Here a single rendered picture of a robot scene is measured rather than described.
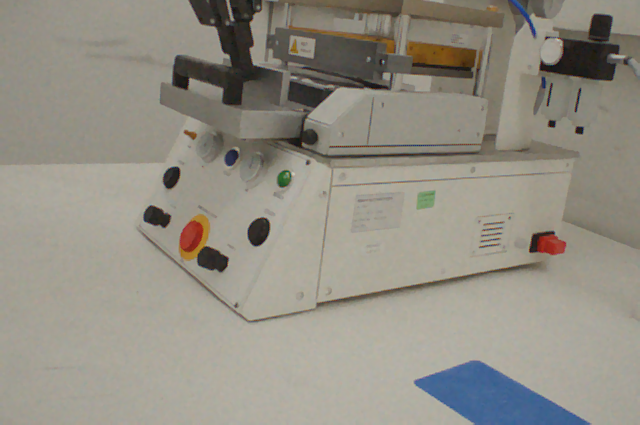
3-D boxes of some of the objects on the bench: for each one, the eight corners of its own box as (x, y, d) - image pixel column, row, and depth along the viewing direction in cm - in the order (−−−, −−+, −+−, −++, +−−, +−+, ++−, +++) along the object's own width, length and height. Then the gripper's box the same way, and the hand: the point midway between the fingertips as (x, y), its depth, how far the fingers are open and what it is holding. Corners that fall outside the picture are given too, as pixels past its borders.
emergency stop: (184, 247, 87) (198, 220, 87) (197, 258, 84) (212, 229, 84) (174, 244, 86) (188, 215, 86) (187, 254, 83) (202, 225, 83)
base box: (404, 203, 130) (418, 114, 126) (572, 274, 101) (596, 162, 97) (133, 226, 99) (139, 109, 94) (265, 339, 69) (283, 177, 65)
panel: (138, 228, 97) (197, 111, 98) (239, 313, 74) (316, 160, 74) (126, 223, 96) (186, 105, 96) (225, 309, 72) (303, 153, 73)
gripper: (234, -135, 79) (274, 60, 89) (130, -117, 73) (185, 90, 83) (266, -143, 74) (305, 67, 83) (156, -123, 68) (211, 100, 77)
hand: (239, 51), depth 82 cm, fingers closed, pressing on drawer
